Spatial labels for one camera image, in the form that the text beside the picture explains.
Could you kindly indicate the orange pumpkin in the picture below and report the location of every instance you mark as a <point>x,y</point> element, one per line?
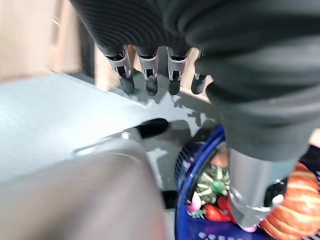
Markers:
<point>297,205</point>

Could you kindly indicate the green striped squash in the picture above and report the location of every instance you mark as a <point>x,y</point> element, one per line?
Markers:
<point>208,181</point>

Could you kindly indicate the dark purple eggplant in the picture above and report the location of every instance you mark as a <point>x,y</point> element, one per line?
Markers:
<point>273,191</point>

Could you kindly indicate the blue plastic basket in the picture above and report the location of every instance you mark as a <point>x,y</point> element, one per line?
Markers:
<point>182,160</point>

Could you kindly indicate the light wooden cabinet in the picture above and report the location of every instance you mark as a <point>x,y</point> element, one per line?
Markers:
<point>27,37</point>

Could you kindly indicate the red pepper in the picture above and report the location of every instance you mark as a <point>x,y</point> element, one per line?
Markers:
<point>215,212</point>

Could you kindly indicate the pink white radish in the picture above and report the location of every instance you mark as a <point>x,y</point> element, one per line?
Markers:
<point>195,203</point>

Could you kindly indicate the orange round fruit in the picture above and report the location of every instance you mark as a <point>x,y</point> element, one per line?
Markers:
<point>220,158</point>

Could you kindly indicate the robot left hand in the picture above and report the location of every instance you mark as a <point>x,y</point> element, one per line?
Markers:
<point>225,37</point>

